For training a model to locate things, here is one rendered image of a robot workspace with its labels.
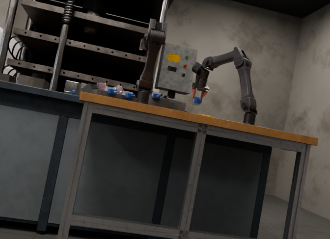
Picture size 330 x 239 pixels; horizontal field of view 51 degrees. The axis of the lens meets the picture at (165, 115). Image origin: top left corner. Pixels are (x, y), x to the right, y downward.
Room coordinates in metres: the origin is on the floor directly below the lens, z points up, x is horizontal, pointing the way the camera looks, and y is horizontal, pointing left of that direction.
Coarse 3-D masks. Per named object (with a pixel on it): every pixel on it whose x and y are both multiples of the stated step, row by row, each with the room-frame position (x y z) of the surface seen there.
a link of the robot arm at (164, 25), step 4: (152, 20) 1.69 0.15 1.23; (152, 24) 1.68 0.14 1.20; (156, 24) 1.72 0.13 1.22; (160, 24) 1.72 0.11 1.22; (164, 24) 1.70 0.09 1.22; (148, 28) 1.70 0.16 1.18; (152, 28) 1.67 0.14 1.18; (156, 28) 1.72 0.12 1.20; (160, 28) 1.72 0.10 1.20; (164, 28) 1.68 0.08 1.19; (148, 32) 1.65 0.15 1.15; (164, 32) 1.69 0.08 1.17; (148, 36) 1.66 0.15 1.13; (164, 36) 1.66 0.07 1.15; (148, 40) 1.67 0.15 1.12; (164, 40) 1.67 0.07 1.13
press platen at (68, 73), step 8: (8, 64) 2.66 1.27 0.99; (16, 64) 2.67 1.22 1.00; (24, 64) 2.68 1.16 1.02; (32, 64) 2.69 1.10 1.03; (48, 72) 2.72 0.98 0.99; (64, 72) 2.76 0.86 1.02; (72, 72) 2.75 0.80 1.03; (88, 80) 2.78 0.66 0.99; (96, 80) 2.79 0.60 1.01; (104, 80) 2.80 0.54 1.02; (112, 80) 2.81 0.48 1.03; (128, 88) 2.84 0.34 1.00; (136, 88) 2.85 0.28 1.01; (136, 96) 3.32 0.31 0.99
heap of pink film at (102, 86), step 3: (96, 84) 2.14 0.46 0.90; (99, 84) 2.07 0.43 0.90; (102, 84) 2.09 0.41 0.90; (105, 84) 2.10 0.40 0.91; (99, 87) 2.06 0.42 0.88; (102, 87) 2.06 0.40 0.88; (105, 87) 2.07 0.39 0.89; (114, 87) 2.16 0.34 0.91; (117, 87) 2.14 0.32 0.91; (120, 87) 2.17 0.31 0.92; (105, 90) 2.05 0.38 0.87; (117, 90) 2.11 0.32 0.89; (120, 90) 2.11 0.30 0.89; (123, 90) 2.14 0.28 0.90; (120, 93) 2.10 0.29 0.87
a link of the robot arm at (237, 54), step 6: (234, 48) 1.97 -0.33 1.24; (222, 54) 2.06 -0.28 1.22; (228, 54) 2.02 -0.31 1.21; (234, 54) 1.96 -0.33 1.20; (240, 54) 1.93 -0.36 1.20; (246, 54) 1.99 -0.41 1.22; (210, 60) 2.11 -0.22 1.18; (216, 60) 2.09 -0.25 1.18; (222, 60) 2.05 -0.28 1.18; (228, 60) 2.03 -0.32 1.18; (234, 60) 1.96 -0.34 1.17; (240, 60) 1.93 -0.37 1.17; (210, 66) 2.13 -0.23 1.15; (216, 66) 2.14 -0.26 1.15
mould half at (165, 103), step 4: (152, 100) 2.06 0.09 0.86; (156, 100) 2.07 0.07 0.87; (160, 100) 2.07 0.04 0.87; (164, 100) 2.07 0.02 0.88; (168, 100) 2.08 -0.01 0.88; (172, 100) 2.37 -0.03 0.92; (148, 104) 2.06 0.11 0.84; (152, 104) 2.06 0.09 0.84; (156, 104) 2.07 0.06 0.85; (160, 104) 2.07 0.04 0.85; (164, 104) 2.08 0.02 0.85; (168, 104) 2.08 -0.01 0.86; (172, 104) 2.08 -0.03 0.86; (176, 104) 2.09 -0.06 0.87; (180, 104) 2.09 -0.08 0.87; (184, 104) 2.10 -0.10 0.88; (172, 108) 2.09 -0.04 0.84; (176, 108) 2.09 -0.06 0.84; (180, 108) 2.09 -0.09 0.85; (184, 108) 2.10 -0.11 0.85
